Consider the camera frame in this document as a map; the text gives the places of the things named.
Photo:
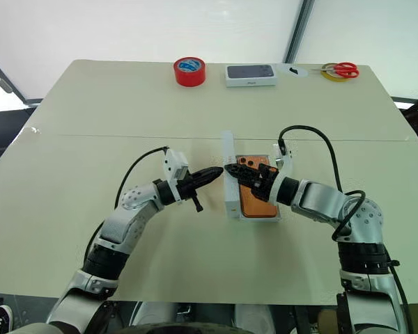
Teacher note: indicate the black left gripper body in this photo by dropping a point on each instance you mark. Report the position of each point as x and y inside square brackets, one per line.
[186, 186]

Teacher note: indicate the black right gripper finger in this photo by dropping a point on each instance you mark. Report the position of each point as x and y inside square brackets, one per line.
[249, 184]
[240, 171]

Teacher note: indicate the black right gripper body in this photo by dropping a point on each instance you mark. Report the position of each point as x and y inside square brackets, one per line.
[264, 189]

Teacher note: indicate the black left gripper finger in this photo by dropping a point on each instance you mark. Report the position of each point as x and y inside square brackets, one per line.
[209, 172]
[207, 181]

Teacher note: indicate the orange smartphone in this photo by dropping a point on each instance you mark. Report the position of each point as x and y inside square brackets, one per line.
[259, 208]

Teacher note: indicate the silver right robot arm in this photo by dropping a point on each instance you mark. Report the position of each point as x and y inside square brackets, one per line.
[355, 222]

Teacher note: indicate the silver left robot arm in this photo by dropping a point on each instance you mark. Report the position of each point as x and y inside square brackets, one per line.
[125, 222]

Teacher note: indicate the white rectangular block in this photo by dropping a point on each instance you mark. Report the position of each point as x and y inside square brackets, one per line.
[231, 198]

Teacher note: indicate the white phone box base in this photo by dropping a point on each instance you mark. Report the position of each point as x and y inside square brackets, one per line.
[279, 217]

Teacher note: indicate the closed white phone box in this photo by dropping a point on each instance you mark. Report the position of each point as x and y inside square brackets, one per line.
[251, 74]

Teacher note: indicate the red tape roll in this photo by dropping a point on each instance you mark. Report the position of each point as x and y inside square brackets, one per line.
[190, 74]

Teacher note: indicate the small black piece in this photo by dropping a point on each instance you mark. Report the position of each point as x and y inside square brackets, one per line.
[294, 71]

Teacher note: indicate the yellow tape roll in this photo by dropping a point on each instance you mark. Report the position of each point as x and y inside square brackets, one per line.
[328, 74]

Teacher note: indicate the dark tent pole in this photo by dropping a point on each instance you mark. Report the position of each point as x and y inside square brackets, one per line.
[299, 28]

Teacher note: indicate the black and white sneaker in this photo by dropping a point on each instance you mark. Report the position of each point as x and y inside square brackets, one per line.
[1, 316]

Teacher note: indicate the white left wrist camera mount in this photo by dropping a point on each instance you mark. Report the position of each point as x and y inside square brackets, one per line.
[176, 163]

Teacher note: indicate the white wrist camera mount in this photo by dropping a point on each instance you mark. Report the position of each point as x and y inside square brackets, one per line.
[286, 167]
[176, 163]

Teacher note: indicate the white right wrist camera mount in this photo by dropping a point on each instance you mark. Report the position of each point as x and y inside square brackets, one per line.
[286, 167]

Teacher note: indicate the dark window frame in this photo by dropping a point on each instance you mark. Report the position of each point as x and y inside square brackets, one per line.
[7, 80]

